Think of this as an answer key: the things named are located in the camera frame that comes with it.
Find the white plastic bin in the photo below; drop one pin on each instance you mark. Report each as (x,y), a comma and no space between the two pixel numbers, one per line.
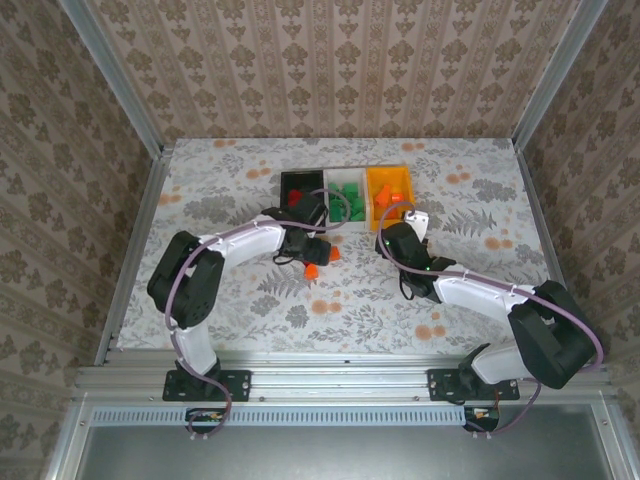
(345,175)

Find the orange plastic bin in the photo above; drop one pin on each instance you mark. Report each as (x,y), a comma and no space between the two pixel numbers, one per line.
(390,175)

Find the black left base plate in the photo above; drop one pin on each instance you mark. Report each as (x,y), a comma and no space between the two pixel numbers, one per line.
(235,385)

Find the aluminium rail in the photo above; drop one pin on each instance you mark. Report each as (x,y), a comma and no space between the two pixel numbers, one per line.
(135,250)
(340,375)
(537,215)

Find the floral tablecloth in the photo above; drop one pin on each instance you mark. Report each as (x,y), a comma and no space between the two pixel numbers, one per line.
(450,300)

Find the aluminium front rail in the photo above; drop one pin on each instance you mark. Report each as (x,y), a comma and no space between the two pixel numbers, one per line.
(340,375)

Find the black connector box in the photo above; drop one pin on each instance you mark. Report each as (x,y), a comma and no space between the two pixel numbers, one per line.
(205,417)
(482,417)

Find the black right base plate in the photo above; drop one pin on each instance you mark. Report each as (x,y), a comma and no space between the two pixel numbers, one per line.
(442,385)

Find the aluminium left frame post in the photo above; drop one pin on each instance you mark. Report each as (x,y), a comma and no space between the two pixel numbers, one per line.
(112,75)

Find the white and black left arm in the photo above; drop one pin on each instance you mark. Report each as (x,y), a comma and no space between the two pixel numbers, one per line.
(240,245)

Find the aluminium left side rail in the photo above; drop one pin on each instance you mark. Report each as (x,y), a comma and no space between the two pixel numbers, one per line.
(135,250)

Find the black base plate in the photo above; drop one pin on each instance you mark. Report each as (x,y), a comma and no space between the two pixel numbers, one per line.
(442,385)
(235,385)

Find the aluminium right side rail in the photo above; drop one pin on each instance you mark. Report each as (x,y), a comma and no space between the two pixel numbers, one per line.
(537,215)

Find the aluminium frame post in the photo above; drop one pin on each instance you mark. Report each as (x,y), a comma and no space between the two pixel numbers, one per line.
(547,75)
(112,75)

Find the left black connector box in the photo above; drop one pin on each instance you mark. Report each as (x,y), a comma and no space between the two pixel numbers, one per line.
(205,417)

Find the black plastic bin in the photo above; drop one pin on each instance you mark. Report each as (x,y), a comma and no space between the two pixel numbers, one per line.
(305,179)

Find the right black connector box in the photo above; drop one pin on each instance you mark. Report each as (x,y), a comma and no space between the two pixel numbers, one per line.
(482,417)

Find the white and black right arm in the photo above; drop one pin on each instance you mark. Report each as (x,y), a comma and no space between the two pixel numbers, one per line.
(480,295)

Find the aluminium right frame post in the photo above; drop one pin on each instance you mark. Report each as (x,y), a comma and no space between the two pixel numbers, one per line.
(547,75)

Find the grey metal panel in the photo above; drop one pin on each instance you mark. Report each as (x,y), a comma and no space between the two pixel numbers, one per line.
(325,455)

